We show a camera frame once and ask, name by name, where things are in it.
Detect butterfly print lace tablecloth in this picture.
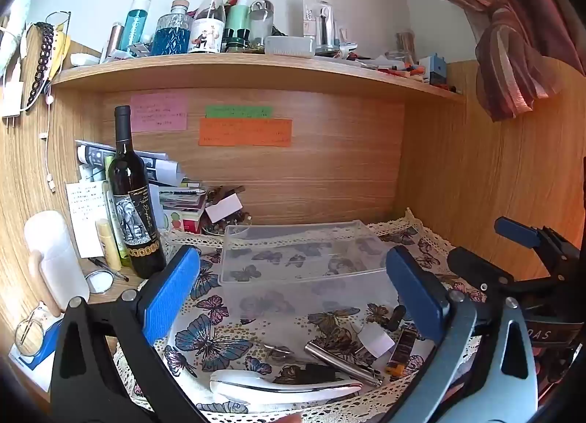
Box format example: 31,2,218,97
112,207,486,423

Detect small round mirror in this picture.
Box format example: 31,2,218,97
84,269,115,294

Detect red and white box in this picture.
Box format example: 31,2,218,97
170,207,208,235

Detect white charger plug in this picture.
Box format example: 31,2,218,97
2,81,27,120

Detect pile of pens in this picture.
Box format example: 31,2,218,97
338,53,427,81

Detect black pen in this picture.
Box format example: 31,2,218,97
88,257,130,283

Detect rolled magazine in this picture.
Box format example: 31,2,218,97
74,140,170,173

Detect clear cosmetic package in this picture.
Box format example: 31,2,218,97
301,0,340,51

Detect stack of papers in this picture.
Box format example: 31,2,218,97
145,158,208,222

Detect white tag card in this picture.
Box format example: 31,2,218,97
204,194,244,224

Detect teal bottle with clear cap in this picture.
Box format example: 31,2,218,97
120,0,153,57

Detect silver metal pen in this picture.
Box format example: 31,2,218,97
304,342,384,388

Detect clear glass bottle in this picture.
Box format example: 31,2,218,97
249,0,275,48

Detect white curved handle massager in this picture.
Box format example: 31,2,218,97
209,369,363,406

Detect white handwritten note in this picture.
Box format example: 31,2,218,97
65,181,110,260

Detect black bead chain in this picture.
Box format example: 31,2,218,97
26,22,56,110

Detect jar of wooden sticks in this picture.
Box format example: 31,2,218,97
395,30,418,65

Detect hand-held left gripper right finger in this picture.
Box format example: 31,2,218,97
386,245,538,423

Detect white plastic bottle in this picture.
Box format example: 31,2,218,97
24,211,91,307

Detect wire frame glasses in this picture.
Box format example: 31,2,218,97
13,306,49,356

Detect orange sticky note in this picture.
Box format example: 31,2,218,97
198,118,294,148

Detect slim pink spray can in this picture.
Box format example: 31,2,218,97
106,22,125,60

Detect green pump bottle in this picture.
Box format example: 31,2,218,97
222,0,253,51

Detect yellow lip balm tube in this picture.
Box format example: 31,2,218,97
95,218,123,269

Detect yellow plastic strip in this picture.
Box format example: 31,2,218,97
47,25,70,81

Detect green sticky note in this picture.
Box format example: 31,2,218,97
205,105,274,119

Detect clear plastic storage box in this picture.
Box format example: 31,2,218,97
218,220,400,314

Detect blue glass bottle with cork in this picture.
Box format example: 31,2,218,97
151,0,193,56

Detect white charging cable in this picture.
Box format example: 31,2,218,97
41,82,58,194

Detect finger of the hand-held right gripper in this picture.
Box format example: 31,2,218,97
447,246,516,298
494,216,575,268

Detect wooden shelf board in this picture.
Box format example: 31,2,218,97
50,53,468,106

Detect white fluffy duster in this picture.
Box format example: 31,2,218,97
0,0,33,76

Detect dark wine bottle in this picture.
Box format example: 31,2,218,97
108,105,168,279

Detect clear bottle with illustrated label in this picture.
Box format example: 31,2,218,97
187,0,227,55

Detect white rectangular box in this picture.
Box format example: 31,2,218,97
264,35,317,58

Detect brown striped curtain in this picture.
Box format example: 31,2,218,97
397,0,565,122

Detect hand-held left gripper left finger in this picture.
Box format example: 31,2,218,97
51,245,207,423

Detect pink sticky note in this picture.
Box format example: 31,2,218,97
130,93,189,133

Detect bowl of dried flowers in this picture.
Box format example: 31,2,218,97
200,185,253,237

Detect blue and white box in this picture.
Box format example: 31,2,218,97
8,317,62,394

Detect small white card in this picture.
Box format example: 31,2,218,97
358,326,395,358

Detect blue pencil sharpener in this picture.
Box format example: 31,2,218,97
418,54,449,87

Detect wooden handle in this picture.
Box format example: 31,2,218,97
28,250,62,317

